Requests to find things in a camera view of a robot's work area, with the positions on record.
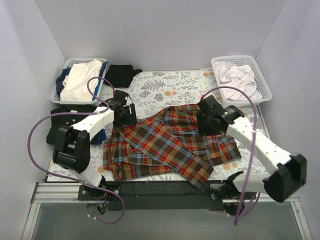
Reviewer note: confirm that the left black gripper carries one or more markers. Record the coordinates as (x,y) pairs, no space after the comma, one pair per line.
(132,114)

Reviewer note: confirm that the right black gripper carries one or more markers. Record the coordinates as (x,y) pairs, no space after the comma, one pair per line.
(202,124)

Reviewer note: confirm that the red plaid long sleeve shirt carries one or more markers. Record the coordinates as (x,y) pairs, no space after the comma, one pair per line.
(167,142)

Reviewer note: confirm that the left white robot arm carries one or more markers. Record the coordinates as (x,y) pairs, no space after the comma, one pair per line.
(72,145)

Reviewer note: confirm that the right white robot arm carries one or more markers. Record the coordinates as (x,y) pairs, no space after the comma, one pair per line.
(285,173)

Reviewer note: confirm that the floral patterned table mat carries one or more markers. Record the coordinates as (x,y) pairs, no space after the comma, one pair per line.
(152,91)

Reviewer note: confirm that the blue plaid folded shirt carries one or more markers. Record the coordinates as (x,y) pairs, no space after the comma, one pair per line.
(99,138)

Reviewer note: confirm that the black folded garment at back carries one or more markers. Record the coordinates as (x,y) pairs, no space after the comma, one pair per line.
(121,76)

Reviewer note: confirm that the crumpled white shirt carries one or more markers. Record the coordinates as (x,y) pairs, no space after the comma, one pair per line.
(240,77)

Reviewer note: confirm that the cream white folded shirt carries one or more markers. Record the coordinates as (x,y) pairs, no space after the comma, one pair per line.
(75,84)

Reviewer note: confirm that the right white plastic basket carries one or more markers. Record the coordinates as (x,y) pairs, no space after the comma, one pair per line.
(229,95)

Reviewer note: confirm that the white plastic basket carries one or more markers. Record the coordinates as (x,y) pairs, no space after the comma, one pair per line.
(229,95)
(68,63)

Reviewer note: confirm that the black folded shirt with buttons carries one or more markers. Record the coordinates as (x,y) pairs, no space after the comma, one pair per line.
(68,120)

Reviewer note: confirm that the left white plastic basket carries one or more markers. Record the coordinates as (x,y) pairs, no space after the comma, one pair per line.
(68,63)

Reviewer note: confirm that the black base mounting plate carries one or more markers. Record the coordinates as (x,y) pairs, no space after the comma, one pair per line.
(171,195)

